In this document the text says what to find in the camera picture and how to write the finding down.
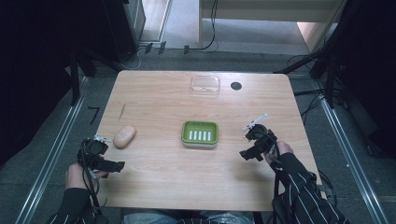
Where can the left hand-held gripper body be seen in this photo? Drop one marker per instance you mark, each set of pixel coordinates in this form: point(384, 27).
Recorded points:
point(96, 163)

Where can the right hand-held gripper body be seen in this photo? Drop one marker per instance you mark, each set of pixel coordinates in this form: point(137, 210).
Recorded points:
point(261, 143)

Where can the person's right hand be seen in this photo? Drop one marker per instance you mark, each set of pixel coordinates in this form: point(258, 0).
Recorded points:
point(285, 147)

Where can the person's left hand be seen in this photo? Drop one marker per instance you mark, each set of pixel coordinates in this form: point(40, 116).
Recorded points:
point(74, 177)

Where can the tan bread roll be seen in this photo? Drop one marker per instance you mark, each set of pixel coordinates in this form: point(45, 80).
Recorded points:
point(124, 137)

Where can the thin wooden stick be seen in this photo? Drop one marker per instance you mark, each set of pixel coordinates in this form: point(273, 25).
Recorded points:
point(121, 112)

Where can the black round table grommet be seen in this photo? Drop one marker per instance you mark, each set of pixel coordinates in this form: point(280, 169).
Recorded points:
point(236, 86)

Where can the green soap dish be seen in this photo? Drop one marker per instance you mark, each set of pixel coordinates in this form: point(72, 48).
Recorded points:
point(199, 133)

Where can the clear plastic box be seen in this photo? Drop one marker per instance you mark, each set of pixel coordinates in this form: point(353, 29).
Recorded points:
point(205, 84)

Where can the black metal stand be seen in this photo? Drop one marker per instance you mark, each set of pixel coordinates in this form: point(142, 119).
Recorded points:
point(323, 62)
point(74, 81)

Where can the black cabinet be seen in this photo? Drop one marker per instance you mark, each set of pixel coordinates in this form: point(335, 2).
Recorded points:
point(124, 25)

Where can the aluminium floor rail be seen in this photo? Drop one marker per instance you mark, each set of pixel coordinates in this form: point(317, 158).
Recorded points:
point(53, 155)
point(351, 155)

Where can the white desk frame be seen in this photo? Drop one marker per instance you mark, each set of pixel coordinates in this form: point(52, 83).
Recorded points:
point(267, 9)

